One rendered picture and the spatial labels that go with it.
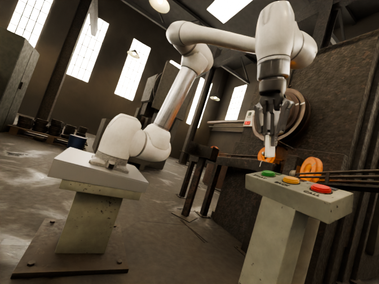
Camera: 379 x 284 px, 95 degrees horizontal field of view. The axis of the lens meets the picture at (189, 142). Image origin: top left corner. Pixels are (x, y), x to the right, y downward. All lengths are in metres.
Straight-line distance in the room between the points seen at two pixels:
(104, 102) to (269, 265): 10.83
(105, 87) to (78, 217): 10.43
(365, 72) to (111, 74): 10.79
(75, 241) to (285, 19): 1.11
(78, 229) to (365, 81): 1.83
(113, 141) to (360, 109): 1.49
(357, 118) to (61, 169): 1.64
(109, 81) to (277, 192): 11.00
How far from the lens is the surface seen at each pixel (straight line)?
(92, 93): 11.11
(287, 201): 0.53
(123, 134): 0.89
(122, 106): 11.10
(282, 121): 0.57
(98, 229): 0.98
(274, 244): 0.56
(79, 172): 0.82
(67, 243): 1.01
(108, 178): 0.83
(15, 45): 3.85
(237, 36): 0.84
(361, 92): 1.61
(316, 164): 1.14
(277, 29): 0.61
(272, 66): 0.58
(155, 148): 0.98
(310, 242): 0.72
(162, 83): 3.81
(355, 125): 1.53
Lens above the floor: 0.59
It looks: 4 degrees up
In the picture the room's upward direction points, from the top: 18 degrees clockwise
